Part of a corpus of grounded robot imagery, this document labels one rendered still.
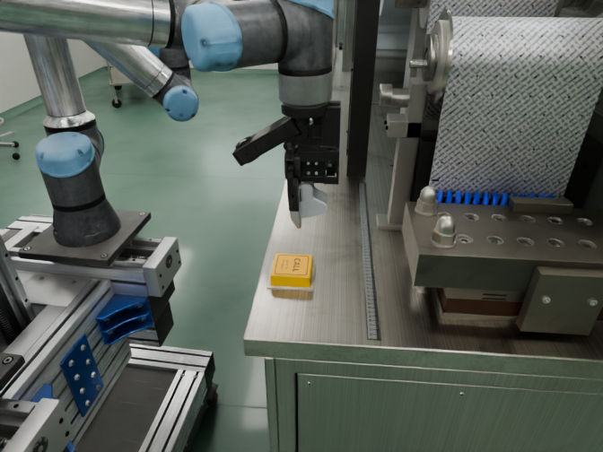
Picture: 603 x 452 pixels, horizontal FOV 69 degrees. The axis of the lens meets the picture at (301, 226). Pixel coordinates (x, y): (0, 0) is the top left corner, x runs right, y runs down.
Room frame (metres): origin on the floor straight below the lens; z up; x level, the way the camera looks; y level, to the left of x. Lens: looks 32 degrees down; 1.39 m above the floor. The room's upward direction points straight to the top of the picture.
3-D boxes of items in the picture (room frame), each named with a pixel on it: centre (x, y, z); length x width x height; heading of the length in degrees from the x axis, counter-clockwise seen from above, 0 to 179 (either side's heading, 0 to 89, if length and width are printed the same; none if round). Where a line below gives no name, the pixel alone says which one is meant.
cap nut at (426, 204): (0.64, -0.21, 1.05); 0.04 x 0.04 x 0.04
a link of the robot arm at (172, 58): (1.12, 0.32, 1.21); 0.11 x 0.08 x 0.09; 107
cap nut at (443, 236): (0.54, -0.21, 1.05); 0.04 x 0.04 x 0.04
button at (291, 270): (0.63, 0.02, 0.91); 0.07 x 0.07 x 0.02; 85
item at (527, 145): (0.70, -0.35, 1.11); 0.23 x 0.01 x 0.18; 85
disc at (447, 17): (0.77, -0.23, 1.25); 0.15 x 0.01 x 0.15; 175
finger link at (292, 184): (0.61, 0.01, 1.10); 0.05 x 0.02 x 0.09; 176
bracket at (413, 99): (0.81, -0.19, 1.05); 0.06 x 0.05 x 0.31; 85
